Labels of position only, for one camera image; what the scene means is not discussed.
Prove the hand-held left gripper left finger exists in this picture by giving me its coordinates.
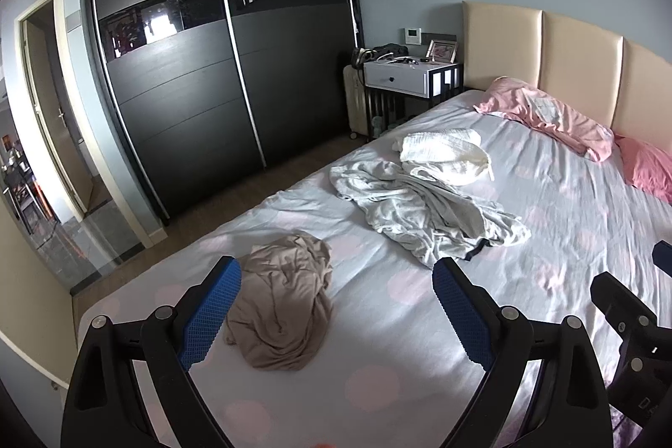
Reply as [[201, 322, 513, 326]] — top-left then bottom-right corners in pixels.
[[62, 255, 243, 448]]

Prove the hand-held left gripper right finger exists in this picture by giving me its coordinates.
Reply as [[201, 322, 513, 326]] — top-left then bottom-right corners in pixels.
[[431, 256, 612, 448]]

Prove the grey shirt with black collar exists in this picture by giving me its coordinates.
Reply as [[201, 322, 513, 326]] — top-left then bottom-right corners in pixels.
[[330, 160, 532, 270]]

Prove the beige crumpled garment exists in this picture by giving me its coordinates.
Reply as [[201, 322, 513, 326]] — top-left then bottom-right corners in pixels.
[[225, 233, 334, 371]]

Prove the salmon pink pillow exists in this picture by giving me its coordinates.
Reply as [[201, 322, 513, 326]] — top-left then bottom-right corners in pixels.
[[614, 136, 672, 206]]

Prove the white ribbed towel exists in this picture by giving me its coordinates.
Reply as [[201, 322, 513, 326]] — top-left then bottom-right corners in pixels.
[[393, 128, 495, 186]]

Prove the light pink pillow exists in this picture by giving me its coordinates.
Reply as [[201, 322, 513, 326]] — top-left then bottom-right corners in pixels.
[[474, 77, 615, 162]]

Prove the dark sliding door wardrobe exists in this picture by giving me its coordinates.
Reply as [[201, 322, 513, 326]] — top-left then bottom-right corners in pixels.
[[84, 0, 363, 225]]

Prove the white oil radiator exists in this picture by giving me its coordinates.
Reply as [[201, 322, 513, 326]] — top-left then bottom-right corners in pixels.
[[343, 64, 371, 138]]

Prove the white and black nightstand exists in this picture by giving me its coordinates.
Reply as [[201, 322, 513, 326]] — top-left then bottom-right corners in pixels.
[[364, 58, 464, 141]]

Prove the wooden door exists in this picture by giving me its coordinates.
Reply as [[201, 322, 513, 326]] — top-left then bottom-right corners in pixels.
[[21, 2, 90, 220]]

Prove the beige padded headboard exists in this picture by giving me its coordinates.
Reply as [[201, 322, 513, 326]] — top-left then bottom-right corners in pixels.
[[462, 0, 672, 149]]

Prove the dark bag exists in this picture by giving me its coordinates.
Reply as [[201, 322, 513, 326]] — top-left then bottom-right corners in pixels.
[[367, 43, 406, 60]]

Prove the small picture frame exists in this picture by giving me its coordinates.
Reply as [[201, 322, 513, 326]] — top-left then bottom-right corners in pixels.
[[426, 39, 459, 63]]

